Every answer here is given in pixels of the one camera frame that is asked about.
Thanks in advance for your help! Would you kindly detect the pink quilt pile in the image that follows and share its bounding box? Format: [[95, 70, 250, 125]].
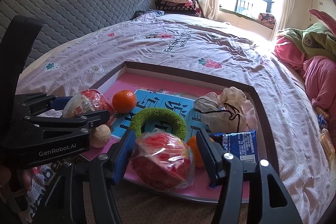
[[274, 36, 335, 144]]

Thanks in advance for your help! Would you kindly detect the shallow grey cardboard box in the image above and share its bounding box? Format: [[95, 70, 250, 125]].
[[81, 61, 280, 204]]

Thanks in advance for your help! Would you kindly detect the person's left hand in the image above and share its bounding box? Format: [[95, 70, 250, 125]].
[[22, 168, 35, 192]]

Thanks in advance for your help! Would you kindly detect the pink and blue book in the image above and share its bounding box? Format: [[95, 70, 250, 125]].
[[93, 73, 221, 202]]

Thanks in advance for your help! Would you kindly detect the patterned cushion on sill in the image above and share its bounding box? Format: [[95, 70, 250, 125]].
[[257, 13, 276, 29]]

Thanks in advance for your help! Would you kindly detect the green crocheted ring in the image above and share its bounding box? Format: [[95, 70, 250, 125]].
[[129, 107, 188, 141]]

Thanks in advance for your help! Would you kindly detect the small orange mandarin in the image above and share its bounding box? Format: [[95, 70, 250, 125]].
[[112, 90, 137, 114]]

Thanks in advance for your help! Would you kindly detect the yellow snack packet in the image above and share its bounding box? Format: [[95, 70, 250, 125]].
[[319, 128, 335, 162]]

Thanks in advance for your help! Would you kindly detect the green garment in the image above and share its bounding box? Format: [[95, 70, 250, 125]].
[[277, 22, 336, 61]]

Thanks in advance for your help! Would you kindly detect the crumpled white drawstring bag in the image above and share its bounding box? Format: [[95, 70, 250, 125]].
[[194, 86, 258, 134]]

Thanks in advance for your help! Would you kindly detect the red white bun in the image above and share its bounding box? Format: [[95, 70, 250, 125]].
[[130, 131, 195, 192]]

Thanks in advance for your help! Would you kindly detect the stack of folded blankets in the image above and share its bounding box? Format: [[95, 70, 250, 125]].
[[154, 0, 202, 17]]

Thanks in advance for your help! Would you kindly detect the blue snack packet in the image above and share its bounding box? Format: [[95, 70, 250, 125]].
[[207, 130, 259, 189]]

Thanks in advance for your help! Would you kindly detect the beige round ball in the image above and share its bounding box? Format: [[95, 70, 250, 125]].
[[89, 124, 111, 148]]

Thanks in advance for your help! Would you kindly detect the dark blue clothing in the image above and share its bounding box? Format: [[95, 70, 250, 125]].
[[132, 9, 165, 20]]

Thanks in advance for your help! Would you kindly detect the large orange mandarin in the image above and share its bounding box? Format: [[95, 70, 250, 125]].
[[187, 135, 205, 168]]

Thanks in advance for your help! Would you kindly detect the pink floral bedsheet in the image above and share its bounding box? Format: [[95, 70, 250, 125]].
[[17, 15, 335, 223]]

